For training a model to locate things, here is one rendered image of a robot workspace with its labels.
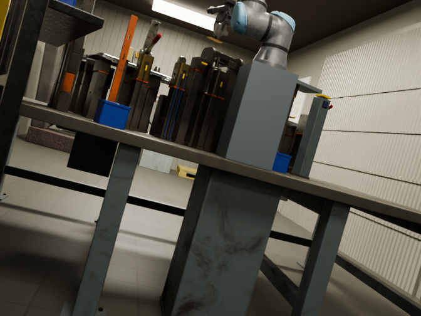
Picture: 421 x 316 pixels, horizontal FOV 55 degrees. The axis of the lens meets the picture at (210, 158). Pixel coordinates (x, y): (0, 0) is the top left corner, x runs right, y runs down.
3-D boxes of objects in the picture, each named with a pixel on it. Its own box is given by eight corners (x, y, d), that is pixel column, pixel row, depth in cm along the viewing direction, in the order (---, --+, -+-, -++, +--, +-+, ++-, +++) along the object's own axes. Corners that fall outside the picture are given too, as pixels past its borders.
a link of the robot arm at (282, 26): (293, 50, 166) (302, 17, 165) (264, 39, 162) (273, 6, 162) (281, 54, 177) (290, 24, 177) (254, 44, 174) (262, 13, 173)
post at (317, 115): (299, 176, 228) (321, 100, 227) (309, 179, 222) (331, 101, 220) (289, 173, 224) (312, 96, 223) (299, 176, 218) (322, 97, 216)
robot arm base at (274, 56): (291, 74, 165) (298, 50, 164) (257, 62, 161) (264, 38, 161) (278, 78, 179) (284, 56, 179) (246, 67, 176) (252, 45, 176)
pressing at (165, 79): (289, 127, 272) (290, 125, 272) (313, 131, 253) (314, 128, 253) (86, 56, 202) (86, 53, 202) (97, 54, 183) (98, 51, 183)
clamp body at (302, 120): (291, 174, 249) (308, 116, 247) (305, 178, 238) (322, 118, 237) (282, 172, 245) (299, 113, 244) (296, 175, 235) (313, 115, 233)
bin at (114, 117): (118, 127, 164) (124, 106, 164) (125, 130, 156) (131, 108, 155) (91, 120, 159) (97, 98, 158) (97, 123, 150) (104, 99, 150)
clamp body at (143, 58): (130, 130, 194) (150, 58, 193) (137, 133, 185) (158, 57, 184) (117, 126, 191) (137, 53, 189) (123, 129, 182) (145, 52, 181)
